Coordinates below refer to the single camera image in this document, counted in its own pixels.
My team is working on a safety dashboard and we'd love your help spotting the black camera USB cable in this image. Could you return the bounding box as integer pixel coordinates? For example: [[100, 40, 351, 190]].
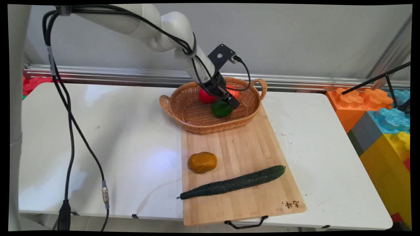
[[226, 56, 252, 92]]

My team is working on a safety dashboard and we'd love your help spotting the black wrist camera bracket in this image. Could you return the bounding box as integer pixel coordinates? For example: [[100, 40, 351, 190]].
[[207, 44, 237, 72]]

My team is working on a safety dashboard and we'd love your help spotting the aluminium rail along wall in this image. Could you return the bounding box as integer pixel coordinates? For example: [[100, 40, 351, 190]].
[[23, 64, 410, 93]]

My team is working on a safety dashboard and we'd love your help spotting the wooden cutting board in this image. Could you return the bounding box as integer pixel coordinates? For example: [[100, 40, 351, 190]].
[[180, 104, 307, 226]]

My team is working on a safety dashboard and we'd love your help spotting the black tripod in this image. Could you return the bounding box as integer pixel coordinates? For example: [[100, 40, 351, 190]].
[[341, 62, 412, 114]]

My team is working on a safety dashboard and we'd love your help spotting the grey giant toy block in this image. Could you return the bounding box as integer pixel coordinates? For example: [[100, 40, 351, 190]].
[[347, 111, 383, 156]]

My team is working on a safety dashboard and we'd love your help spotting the black cable with silver connector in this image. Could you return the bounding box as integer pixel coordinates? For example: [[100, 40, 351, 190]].
[[46, 46, 110, 231]]

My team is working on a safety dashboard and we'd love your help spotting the red plastic item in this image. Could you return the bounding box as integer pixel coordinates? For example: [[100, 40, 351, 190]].
[[22, 76, 54, 96]]

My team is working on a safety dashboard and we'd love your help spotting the blue giant toy block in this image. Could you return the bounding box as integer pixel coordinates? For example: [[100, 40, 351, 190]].
[[367, 89, 411, 135]]

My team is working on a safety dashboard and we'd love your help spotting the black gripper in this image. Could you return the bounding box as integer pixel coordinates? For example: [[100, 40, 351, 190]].
[[201, 72, 241, 110]]

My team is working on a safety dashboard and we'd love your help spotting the long dark green cucumber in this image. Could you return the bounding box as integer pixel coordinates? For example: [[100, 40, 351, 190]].
[[177, 165, 286, 200]]

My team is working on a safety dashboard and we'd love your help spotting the orange giant toy block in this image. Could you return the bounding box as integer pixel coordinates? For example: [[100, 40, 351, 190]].
[[326, 87, 393, 133]]

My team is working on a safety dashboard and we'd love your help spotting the brown-yellow toy potato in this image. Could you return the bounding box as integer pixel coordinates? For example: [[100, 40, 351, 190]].
[[188, 152, 218, 174]]

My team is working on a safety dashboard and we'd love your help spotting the green toy bell pepper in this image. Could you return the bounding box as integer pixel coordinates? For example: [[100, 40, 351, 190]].
[[211, 100, 235, 118]]

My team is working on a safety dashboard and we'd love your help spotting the black cable with plug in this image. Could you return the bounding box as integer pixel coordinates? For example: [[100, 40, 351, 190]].
[[42, 10, 76, 230]]

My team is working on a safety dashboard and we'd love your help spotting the woven wicker basket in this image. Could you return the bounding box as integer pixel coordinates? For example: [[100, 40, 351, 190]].
[[159, 77, 267, 134]]

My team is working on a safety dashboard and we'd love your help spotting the yellow giant toy block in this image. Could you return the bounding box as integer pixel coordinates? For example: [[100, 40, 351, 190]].
[[359, 131, 412, 228]]

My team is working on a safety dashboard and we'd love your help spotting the black metal board handle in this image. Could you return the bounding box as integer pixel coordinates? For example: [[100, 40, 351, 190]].
[[224, 215, 269, 229]]

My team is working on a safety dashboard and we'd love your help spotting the red toy pepper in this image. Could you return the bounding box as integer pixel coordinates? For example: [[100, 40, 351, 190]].
[[199, 88, 217, 104]]

